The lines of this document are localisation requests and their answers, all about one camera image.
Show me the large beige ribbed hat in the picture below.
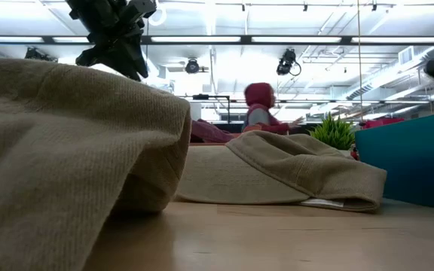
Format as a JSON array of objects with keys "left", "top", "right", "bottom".
[{"left": 0, "top": 56, "right": 192, "bottom": 271}]

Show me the person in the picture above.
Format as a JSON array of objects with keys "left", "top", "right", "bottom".
[{"left": 190, "top": 82, "right": 306, "bottom": 144}]

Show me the thin hanging cable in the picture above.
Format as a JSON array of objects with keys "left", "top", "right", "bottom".
[{"left": 356, "top": 0, "right": 364, "bottom": 122}]

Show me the green potted plant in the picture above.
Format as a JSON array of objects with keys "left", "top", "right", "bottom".
[{"left": 309, "top": 112, "right": 356, "bottom": 151}]

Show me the white hanging ring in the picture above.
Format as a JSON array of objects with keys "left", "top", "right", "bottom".
[{"left": 148, "top": 6, "right": 168, "bottom": 27}]

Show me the teal bin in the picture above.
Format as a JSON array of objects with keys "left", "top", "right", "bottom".
[{"left": 354, "top": 109, "right": 434, "bottom": 213}]

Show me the beige hat with white label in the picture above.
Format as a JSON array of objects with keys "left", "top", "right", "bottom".
[{"left": 224, "top": 129, "right": 388, "bottom": 214}]

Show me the smooth beige hat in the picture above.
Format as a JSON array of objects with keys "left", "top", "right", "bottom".
[{"left": 174, "top": 145, "right": 311, "bottom": 206}]

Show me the black ceiling spotlight with cable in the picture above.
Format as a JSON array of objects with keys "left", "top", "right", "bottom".
[{"left": 276, "top": 47, "right": 303, "bottom": 78}]

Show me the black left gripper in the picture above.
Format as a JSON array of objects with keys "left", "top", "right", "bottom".
[{"left": 65, "top": 0, "right": 158, "bottom": 82}]

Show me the round black ceiling spotlight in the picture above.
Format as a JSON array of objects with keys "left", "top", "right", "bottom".
[{"left": 184, "top": 57, "right": 201, "bottom": 75}]

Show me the black frame bar with lights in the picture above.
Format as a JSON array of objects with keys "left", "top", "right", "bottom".
[{"left": 0, "top": 35, "right": 434, "bottom": 47}]

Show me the red box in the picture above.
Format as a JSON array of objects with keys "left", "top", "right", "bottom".
[{"left": 360, "top": 117, "right": 405, "bottom": 130}]

